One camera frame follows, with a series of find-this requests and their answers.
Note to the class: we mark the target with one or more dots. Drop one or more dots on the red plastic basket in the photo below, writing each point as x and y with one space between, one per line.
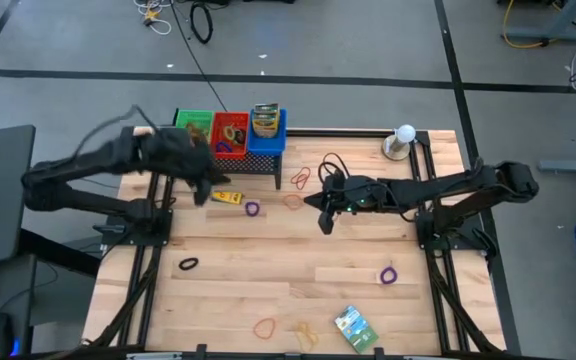
238 119

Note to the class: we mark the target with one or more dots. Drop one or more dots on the green spiral wrist coil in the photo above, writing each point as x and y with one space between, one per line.
224 132

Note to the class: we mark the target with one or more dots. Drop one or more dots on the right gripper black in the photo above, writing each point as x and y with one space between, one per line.
363 192

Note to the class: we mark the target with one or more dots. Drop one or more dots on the blue spiral wrist coil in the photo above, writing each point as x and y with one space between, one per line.
220 148

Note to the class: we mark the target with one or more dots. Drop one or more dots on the orange rubber band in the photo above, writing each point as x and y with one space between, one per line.
285 201
255 329
195 129

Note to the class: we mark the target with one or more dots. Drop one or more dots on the grey desk leg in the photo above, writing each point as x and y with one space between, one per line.
548 34
573 166

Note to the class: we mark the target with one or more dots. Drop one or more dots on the black aluminium table frame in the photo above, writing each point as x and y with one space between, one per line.
338 132

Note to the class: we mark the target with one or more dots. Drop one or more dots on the blue green card pack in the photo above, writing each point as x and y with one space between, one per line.
355 329

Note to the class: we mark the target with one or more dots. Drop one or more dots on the black table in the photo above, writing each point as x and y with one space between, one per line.
253 163

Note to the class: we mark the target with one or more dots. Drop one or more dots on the black spiral wrist coil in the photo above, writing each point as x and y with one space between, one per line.
243 137
181 265

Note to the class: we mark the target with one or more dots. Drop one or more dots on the red rubber band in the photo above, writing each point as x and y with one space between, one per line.
293 178

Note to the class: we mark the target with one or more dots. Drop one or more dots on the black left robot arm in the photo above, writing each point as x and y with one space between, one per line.
88 159

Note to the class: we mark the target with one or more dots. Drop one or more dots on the purple spiral wrist coil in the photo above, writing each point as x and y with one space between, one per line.
382 276
247 209

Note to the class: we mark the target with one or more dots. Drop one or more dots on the green plastic basket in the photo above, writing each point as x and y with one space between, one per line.
193 117

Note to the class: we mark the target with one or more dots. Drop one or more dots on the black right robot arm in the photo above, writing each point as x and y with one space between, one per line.
443 187

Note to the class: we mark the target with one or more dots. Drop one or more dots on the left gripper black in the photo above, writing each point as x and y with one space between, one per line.
178 152

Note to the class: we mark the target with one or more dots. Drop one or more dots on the white bulb table lamp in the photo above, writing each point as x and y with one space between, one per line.
405 134

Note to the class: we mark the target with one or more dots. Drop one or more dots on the blue plastic basket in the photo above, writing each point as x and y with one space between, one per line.
268 146

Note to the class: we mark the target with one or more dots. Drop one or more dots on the yellow rubber band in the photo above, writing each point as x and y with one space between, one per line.
304 332

